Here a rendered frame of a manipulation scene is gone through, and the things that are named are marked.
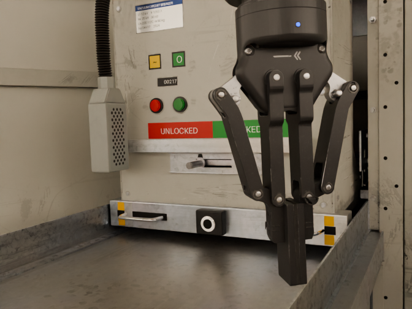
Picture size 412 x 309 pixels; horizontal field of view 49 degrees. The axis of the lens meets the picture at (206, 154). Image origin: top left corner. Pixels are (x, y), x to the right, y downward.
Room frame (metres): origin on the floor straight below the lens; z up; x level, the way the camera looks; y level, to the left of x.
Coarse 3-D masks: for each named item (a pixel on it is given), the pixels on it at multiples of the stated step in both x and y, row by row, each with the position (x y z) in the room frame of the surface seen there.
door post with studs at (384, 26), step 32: (384, 0) 0.96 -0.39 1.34; (384, 32) 0.96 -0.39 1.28; (384, 64) 0.96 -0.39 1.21; (384, 96) 0.96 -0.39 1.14; (384, 128) 0.96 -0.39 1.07; (384, 160) 0.96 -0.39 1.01; (384, 192) 0.96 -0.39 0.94; (384, 224) 0.96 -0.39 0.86; (384, 256) 0.96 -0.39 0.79; (384, 288) 0.96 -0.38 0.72
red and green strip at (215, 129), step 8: (248, 120) 0.89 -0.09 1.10; (256, 120) 0.88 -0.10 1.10; (152, 128) 1.00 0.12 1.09; (160, 128) 0.99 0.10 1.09; (168, 128) 0.98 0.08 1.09; (176, 128) 0.97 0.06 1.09; (184, 128) 0.96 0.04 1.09; (192, 128) 0.95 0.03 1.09; (200, 128) 0.94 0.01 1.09; (208, 128) 0.93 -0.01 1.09; (216, 128) 0.92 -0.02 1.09; (248, 128) 0.89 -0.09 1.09; (256, 128) 0.88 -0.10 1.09; (152, 136) 1.00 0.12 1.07; (160, 136) 0.99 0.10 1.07; (168, 136) 0.98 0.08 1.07; (176, 136) 0.97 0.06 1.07; (184, 136) 0.96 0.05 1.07; (192, 136) 0.95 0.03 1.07; (200, 136) 0.94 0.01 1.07; (208, 136) 0.93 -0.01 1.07; (216, 136) 0.92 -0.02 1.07; (224, 136) 0.92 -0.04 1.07; (248, 136) 0.89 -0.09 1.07; (256, 136) 0.88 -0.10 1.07
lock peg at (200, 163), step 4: (200, 156) 0.94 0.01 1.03; (196, 160) 0.94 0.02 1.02; (200, 160) 0.94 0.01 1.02; (188, 164) 0.89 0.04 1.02; (192, 164) 0.89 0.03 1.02; (196, 164) 0.91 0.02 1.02; (200, 164) 0.93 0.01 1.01; (204, 164) 0.93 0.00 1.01; (188, 168) 0.89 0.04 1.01; (192, 168) 0.90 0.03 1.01; (200, 168) 0.94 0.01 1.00
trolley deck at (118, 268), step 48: (144, 240) 0.97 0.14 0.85; (192, 240) 0.95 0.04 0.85; (240, 240) 0.94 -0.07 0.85; (0, 288) 0.71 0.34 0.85; (48, 288) 0.70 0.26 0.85; (96, 288) 0.69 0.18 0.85; (144, 288) 0.69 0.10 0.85; (192, 288) 0.68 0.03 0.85; (240, 288) 0.67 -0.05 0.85; (288, 288) 0.66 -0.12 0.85
